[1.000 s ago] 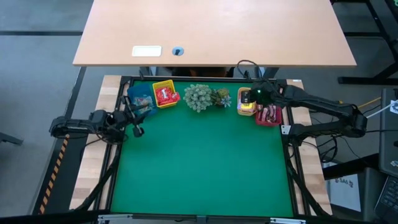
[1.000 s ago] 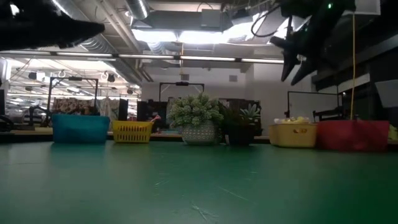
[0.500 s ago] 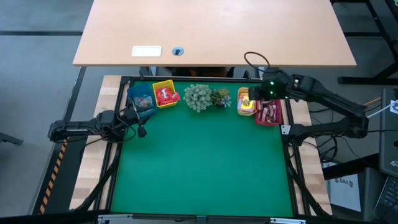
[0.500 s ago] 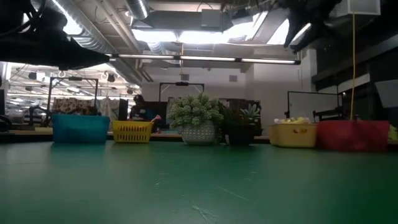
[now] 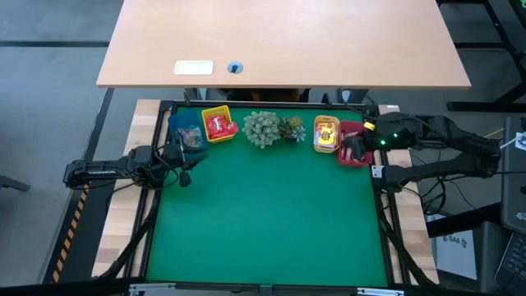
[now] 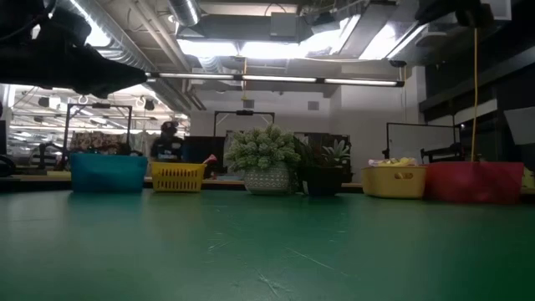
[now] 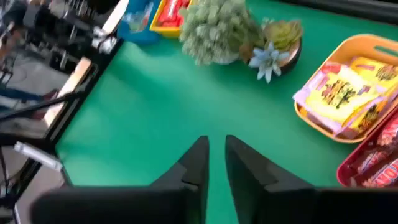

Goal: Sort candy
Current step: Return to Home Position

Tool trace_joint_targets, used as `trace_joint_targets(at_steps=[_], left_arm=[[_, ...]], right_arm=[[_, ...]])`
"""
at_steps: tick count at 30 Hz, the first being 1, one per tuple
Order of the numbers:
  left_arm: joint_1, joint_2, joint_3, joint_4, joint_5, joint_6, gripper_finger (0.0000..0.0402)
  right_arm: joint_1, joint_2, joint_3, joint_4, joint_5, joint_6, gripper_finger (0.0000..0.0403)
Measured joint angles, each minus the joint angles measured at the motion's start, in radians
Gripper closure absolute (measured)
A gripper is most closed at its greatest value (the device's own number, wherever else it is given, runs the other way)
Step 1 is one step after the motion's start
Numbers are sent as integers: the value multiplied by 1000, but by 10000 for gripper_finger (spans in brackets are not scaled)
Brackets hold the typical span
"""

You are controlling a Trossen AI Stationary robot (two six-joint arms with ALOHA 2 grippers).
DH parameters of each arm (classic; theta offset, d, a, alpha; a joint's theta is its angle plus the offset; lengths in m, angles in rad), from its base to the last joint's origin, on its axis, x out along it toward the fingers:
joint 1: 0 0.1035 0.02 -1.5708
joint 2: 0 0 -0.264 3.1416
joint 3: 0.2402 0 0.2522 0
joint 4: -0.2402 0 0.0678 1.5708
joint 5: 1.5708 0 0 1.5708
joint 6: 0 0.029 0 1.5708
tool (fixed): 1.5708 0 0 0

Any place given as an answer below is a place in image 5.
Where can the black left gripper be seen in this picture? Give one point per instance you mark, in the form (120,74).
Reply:
(176,158)

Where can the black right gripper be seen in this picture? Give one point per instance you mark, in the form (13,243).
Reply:
(390,131)

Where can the clear gummy candy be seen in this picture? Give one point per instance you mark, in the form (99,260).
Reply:
(184,133)
(196,137)

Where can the purple-edged Sour Patch packet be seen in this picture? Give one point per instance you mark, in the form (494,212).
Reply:
(325,135)

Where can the red Skittles packet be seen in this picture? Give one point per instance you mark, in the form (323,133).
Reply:
(230,128)
(214,133)
(215,122)

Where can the yellow Sour Patch packet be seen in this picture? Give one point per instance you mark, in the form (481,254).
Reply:
(326,123)

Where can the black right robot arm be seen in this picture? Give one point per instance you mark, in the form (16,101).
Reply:
(452,152)

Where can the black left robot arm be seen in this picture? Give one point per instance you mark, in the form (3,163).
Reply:
(111,168)

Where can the red plastic bin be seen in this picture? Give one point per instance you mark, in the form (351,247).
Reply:
(349,125)

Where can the orange plastic tub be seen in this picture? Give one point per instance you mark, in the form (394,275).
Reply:
(327,118)

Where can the blue plastic bin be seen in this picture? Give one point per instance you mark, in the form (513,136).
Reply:
(181,119)

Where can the yellow mesh basket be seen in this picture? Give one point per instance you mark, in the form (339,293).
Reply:
(218,110)

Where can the small dark succulent plant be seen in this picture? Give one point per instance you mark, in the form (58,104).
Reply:
(292,127)

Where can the pale green bushy plant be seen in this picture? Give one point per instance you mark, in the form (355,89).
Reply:
(261,129)

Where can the white rectangular desk plate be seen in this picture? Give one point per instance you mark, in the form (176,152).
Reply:
(194,67)

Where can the light wooden desk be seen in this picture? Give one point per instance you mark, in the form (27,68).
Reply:
(287,41)

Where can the yellow black hazard tape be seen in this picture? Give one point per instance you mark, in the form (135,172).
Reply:
(77,222)

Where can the white labelled box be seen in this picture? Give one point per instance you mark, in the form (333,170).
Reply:
(456,255)

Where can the grey computer case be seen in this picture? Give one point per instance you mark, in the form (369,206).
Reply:
(513,185)

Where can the black chair base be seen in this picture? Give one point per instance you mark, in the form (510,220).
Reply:
(12,183)

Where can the black keyboard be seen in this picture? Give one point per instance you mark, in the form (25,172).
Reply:
(513,263)

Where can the black desk leg frame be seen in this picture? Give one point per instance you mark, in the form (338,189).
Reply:
(472,107)

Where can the silver aluminium bracket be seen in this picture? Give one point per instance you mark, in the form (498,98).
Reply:
(152,288)
(380,292)

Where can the black camera block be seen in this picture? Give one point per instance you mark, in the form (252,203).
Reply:
(266,291)

